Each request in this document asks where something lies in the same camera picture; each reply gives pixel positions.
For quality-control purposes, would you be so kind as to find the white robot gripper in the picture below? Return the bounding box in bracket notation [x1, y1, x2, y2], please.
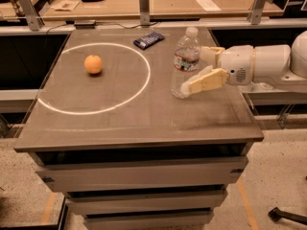
[180, 45, 253, 96]

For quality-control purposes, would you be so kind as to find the clear plastic water bottle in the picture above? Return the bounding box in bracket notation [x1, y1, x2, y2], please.
[171, 27, 201, 99]

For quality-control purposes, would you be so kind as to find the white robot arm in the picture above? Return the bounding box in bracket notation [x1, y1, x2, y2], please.
[179, 32, 307, 96]

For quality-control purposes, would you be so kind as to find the white paper sheet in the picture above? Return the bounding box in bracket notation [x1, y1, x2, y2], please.
[197, 0, 221, 12]

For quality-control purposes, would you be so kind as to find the blue snack packet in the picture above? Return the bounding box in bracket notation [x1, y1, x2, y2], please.
[133, 32, 164, 50]

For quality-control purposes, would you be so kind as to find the top grey drawer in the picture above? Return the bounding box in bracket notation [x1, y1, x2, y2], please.
[37, 156, 248, 193]

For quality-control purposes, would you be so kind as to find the grey drawer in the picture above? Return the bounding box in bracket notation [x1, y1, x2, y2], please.
[66, 190, 227, 216]
[37, 156, 248, 193]
[83, 211, 213, 230]

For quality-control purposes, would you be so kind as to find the orange fruit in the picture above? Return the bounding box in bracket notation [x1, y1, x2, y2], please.
[84, 55, 103, 74]

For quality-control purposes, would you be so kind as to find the grey drawer cabinet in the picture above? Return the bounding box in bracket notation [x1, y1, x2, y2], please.
[15, 28, 263, 220]

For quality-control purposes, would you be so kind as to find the middle grey drawer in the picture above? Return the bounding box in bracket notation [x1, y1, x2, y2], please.
[66, 190, 227, 216]

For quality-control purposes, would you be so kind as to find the tan paper note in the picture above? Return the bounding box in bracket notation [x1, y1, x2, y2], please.
[52, 0, 79, 12]

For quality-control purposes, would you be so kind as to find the black chair base leg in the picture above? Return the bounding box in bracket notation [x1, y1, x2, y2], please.
[268, 207, 307, 225]

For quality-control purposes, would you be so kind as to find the bottom grey drawer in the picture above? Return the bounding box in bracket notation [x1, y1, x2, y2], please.
[83, 211, 213, 230]

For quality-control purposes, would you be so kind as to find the middle metal bracket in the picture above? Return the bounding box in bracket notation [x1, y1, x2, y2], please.
[139, 0, 150, 27]

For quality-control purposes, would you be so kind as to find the left metal bracket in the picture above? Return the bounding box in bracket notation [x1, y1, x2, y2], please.
[17, 0, 44, 31]

